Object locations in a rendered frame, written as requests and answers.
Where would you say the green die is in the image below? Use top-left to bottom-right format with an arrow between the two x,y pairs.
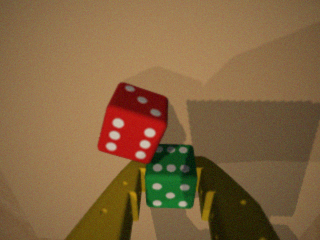
145,144 -> 198,209

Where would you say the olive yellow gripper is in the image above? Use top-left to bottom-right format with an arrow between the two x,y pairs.
65,156 -> 280,240

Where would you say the red die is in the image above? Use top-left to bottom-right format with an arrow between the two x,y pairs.
98,82 -> 168,164

